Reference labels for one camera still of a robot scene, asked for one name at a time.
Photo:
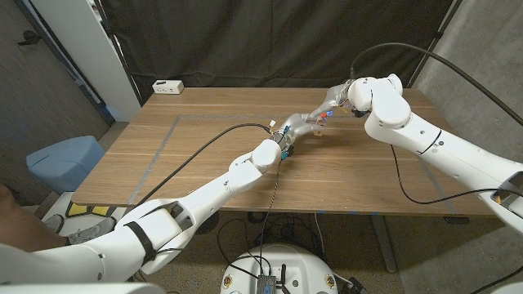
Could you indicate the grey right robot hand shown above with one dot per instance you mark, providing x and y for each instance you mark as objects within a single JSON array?
[{"x": 335, "y": 102}]

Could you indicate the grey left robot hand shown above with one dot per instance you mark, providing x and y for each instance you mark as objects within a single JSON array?
[{"x": 296, "y": 126}]

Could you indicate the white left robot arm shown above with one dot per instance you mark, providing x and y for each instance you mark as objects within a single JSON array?
[{"x": 212, "y": 200}]

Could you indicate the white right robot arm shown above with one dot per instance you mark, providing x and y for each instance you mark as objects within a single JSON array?
[{"x": 433, "y": 139}]

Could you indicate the black backdrop curtain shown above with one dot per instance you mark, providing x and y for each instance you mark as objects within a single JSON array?
[{"x": 269, "y": 41}]

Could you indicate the white power strip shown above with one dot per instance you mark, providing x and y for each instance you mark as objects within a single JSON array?
[{"x": 167, "y": 86}]

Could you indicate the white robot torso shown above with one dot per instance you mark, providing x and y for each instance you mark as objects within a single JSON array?
[{"x": 282, "y": 265}]

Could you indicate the grey table leg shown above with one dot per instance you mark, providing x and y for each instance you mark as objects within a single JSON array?
[{"x": 384, "y": 245}]

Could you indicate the grey electronics box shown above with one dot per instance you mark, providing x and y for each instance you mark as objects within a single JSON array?
[{"x": 266, "y": 284}]

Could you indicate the black floor device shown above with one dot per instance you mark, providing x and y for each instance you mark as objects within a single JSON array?
[{"x": 356, "y": 286}]

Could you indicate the white cabinet panel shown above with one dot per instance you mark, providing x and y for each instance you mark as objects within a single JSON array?
[{"x": 94, "y": 53}]

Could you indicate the grey black sneaker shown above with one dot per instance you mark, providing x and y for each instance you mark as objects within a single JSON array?
[
  {"x": 53, "y": 223},
  {"x": 92, "y": 233}
]

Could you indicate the blue padded stool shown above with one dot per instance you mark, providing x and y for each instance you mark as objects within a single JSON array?
[{"x": 65, "y": 161}]

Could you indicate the yellow black floor object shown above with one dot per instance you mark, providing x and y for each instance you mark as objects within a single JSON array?
[{"x": 77, "y": 209}]

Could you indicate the person's bare leg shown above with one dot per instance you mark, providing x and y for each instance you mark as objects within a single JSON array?
[{"x": 24, "y": 228}]

